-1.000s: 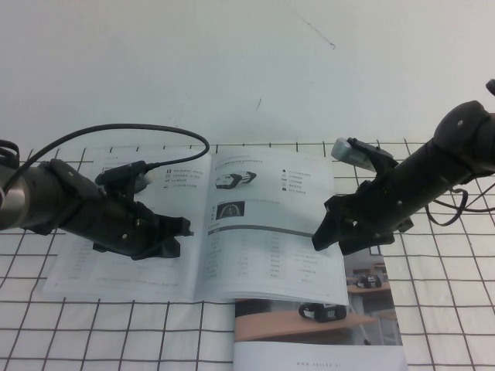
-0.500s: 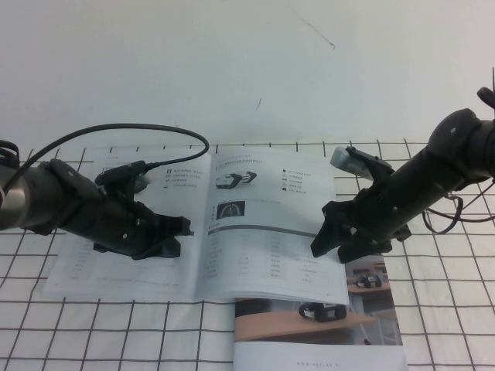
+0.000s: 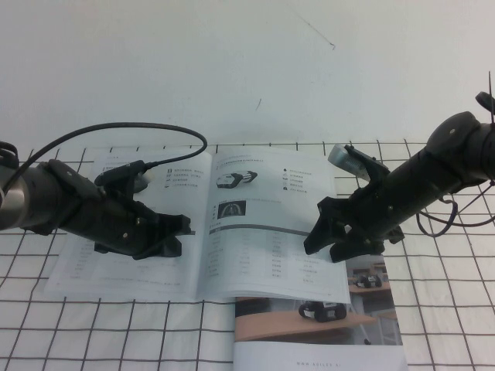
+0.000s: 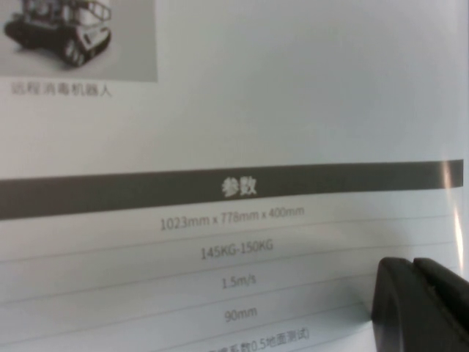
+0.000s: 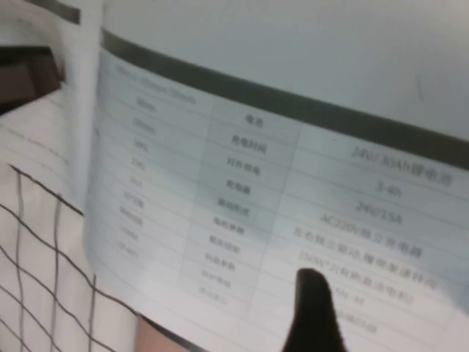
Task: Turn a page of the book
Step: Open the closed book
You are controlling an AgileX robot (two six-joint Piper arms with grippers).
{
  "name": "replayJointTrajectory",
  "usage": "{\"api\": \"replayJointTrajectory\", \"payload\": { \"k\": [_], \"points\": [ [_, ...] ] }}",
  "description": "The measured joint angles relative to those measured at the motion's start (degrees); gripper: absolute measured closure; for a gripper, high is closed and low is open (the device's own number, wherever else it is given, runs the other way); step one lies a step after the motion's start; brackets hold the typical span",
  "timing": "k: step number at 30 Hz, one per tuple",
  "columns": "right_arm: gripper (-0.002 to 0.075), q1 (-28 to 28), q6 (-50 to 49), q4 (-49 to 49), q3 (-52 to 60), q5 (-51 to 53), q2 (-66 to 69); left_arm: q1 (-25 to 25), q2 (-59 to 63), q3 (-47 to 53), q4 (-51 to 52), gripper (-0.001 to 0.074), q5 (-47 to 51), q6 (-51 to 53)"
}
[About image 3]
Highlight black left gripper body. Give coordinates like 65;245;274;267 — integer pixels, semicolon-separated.
29;159;159;260

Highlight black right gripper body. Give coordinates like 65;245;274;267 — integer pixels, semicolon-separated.
339;148;464;255

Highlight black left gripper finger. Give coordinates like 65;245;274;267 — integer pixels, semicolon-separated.
134;233;183;261
153;212;193;236

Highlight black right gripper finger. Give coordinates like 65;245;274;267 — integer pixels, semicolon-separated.
329;231;384;264
302;196;352;256

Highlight white product catalogue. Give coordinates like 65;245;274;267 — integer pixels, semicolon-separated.
45;145;353;302

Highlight robotics brochure with classroom photo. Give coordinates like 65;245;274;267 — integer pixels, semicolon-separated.
233;253;409;371

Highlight white black-grid tablecloth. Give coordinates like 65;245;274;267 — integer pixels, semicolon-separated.
0;138;495;371

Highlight black zip tie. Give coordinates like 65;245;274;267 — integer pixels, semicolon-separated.
486;72;495;127

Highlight dark right camera cable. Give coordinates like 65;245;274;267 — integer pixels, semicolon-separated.
415;181;495;237

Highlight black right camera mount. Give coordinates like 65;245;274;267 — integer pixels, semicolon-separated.
343;144;391;186

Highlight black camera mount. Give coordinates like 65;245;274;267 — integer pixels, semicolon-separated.
94;160;147;202
343;144;391;186

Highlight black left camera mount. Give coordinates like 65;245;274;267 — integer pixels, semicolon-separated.
94;160;147;202

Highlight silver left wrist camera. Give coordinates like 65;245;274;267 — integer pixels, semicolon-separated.
134;169;154;191

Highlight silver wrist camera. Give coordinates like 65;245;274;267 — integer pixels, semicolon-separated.
327;144;368;181
134;169;154;191

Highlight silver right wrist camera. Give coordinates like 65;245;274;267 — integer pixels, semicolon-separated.
327;144;368;181

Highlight black left camera cable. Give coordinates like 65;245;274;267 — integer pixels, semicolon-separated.
0;121;208;198

